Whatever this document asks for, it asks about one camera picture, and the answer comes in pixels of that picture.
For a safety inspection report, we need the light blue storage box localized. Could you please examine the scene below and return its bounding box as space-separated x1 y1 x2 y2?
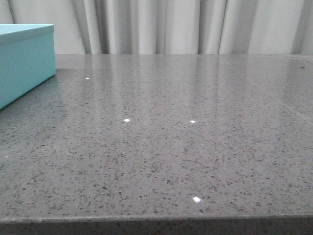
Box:
0 24 56 108

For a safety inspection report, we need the grey pleated curtain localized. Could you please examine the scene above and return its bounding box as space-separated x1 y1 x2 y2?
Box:
0 0 313 55

